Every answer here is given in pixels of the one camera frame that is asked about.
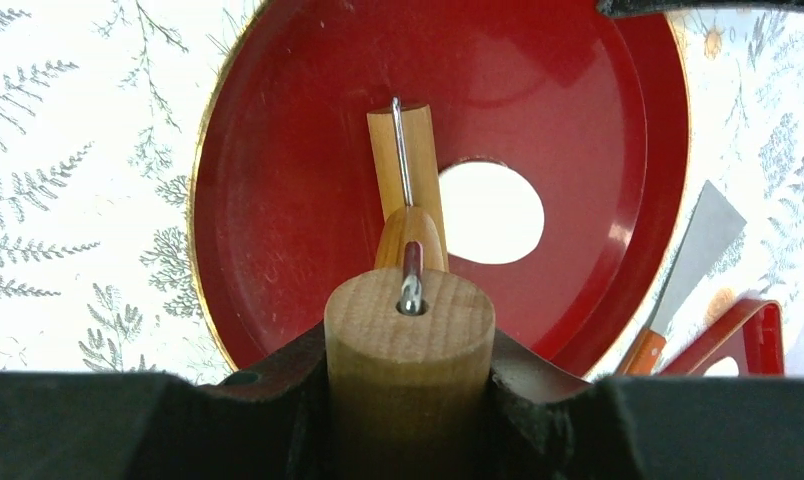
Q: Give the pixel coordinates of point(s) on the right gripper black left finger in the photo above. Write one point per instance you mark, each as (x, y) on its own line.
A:
(267, 421)

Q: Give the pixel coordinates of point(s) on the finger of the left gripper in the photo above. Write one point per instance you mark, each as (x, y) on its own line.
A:
(633, 8)

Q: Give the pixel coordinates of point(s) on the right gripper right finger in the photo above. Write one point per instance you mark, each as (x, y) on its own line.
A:
(548, 424)

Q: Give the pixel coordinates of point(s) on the round red tray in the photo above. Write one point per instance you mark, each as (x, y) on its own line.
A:
(592, 112)

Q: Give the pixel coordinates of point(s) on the wooden double-ended roller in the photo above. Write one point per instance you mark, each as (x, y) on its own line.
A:
(408, 344)

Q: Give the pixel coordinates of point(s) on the white dough ball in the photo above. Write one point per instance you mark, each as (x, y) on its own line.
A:
(492, 214)

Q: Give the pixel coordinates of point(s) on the left round dumpling wrapper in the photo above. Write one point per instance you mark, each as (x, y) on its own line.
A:
(724, 367)

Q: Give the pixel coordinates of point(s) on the red rectangular tray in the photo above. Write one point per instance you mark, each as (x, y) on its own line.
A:
(750, 333)

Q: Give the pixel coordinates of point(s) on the floral patterned table mat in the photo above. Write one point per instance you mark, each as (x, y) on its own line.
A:
(100, 107)

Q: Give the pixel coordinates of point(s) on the scraper with orange handle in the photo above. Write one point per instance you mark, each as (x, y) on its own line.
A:
(714, 225)

